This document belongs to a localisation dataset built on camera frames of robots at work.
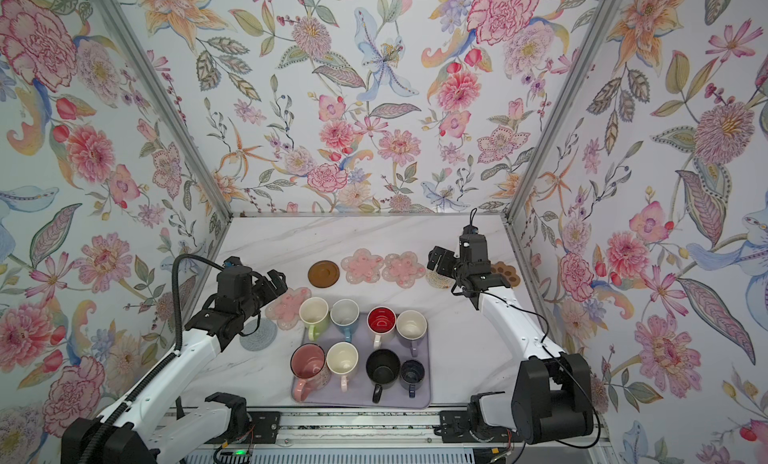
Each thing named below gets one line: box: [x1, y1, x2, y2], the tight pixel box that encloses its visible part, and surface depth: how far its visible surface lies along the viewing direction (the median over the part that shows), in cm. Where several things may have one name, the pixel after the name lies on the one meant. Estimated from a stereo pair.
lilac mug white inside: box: [396, 309, 428, 357], surface depth 86 cm
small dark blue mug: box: [399, 359, 425, 399], surface depth 80 cm
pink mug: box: [290, 342, 330, 403], surface depth 77 cm
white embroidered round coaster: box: [426, 270, 456, 289], surface depth 103 cm
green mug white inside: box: [299, 296, 329, 342], surface depth 87 cm
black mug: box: [366, 348, 401, 404], surface depth 78 cm
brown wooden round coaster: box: [307, 260, 340, 288], surface depth 105 cm
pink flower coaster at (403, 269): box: [382, 251, 426, 289], surface depth 106 cm
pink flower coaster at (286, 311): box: [265, 287, 312, 330], surface depth 96 cm
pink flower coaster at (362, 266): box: [340, 248, 384, 285], surface depth 109 cm
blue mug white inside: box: [330, 298, 360, 342], surface depth 86 cm
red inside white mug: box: [366, 306, 397, 349], surface depth 88 cm
